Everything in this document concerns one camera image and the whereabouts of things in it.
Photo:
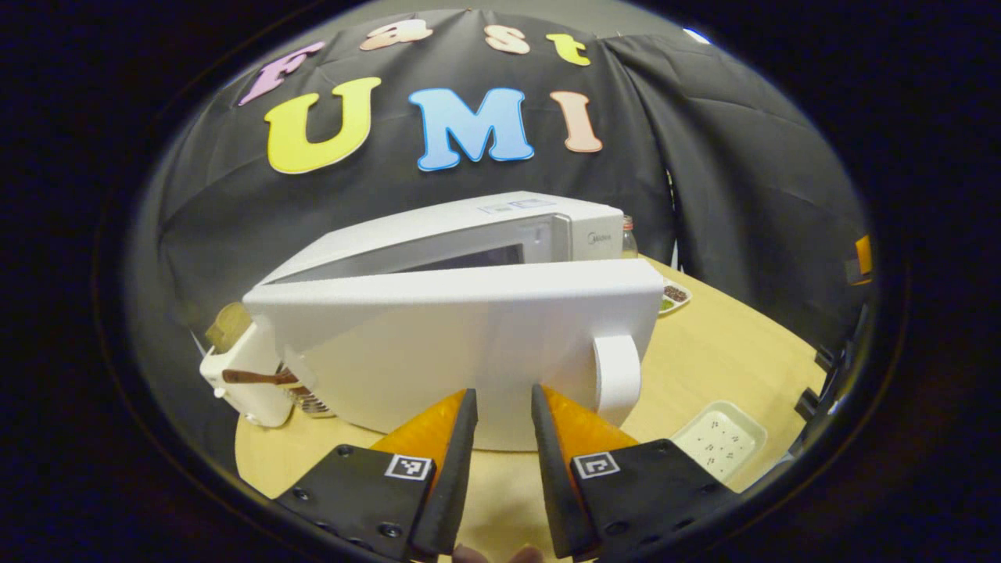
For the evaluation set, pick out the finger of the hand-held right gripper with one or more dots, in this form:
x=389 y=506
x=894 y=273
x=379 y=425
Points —
x=863 y=254

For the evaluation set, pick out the black metal frame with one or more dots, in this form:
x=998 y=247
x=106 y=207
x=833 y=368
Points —
x=817 y=383

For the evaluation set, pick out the black backdrop cloth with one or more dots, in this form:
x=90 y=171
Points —
x=743 y=156

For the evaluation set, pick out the white microwave oven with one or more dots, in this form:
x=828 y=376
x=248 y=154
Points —
x=438 y=352

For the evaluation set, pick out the toast slice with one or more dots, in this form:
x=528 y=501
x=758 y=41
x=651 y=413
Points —
x=228 y=327

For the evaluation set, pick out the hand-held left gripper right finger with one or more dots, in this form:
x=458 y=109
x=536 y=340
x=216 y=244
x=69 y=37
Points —
x=559 y=485

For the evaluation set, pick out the white toaster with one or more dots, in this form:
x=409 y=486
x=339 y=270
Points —
x=242 y=391

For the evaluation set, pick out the speckled square plate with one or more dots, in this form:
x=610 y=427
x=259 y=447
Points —
x=719 y=442

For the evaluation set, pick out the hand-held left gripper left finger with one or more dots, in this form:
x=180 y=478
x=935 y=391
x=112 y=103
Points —
x=450 y=477

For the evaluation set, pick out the divided condiment dish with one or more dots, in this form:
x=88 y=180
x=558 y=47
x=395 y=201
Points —
x=676 y=295

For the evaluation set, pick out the clear bottle with red label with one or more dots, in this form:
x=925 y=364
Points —
x=629 y=238

